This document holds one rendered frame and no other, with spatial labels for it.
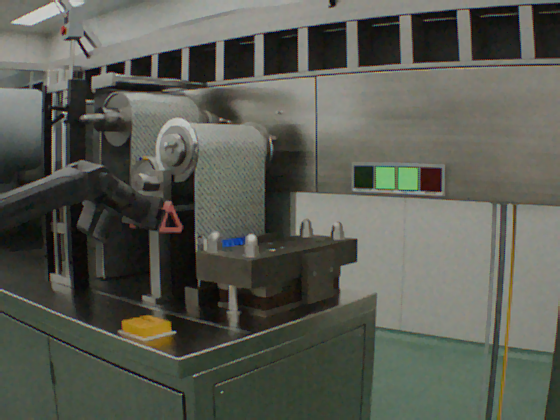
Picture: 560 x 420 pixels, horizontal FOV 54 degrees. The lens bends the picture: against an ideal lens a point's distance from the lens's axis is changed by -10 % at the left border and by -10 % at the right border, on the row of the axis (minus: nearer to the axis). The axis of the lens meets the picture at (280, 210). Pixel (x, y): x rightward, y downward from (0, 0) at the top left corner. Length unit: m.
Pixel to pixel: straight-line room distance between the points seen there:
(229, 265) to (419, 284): 2.89
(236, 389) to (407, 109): 0.73
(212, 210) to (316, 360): 0.41
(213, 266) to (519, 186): 0.68
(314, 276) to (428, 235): 2.67
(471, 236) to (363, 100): 2.48
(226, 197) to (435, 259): 2.69
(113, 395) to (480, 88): 1.03
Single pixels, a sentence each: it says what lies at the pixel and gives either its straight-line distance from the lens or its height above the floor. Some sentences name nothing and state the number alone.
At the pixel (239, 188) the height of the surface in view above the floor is 1.16.
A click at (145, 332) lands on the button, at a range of 1.14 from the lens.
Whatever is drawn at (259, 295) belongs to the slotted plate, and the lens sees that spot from 1.29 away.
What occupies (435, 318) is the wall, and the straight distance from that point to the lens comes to 4.06.
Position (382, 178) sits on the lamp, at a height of 1.18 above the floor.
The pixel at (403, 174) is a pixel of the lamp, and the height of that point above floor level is 1.19.
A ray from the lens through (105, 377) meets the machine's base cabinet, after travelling 1.30.
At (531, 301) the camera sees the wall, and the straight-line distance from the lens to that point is 3.80.
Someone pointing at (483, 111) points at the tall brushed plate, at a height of 1.34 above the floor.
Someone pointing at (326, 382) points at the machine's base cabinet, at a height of 0.72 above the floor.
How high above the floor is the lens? 1.24
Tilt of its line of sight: 5 degrees down
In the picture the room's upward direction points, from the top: straight up
